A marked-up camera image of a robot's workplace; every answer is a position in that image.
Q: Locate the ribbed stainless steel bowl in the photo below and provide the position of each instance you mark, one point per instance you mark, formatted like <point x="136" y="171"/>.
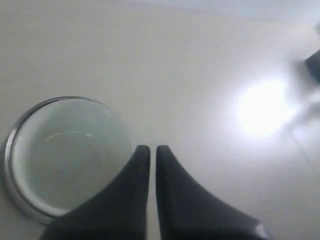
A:
<point x="24" y="157"/>

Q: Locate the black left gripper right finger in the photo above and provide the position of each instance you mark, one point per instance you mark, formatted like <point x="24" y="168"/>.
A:
<point x="187" y="211"/>

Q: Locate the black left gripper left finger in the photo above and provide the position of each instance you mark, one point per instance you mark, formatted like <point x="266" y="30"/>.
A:
<point x="118" y="212"/>

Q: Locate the dark object at edge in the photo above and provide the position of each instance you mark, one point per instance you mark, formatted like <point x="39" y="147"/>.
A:
<point x="312" y="64"/>

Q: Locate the white ceramic bowl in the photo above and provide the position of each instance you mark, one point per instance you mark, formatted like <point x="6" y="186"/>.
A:
<point x="82" y="169"/>

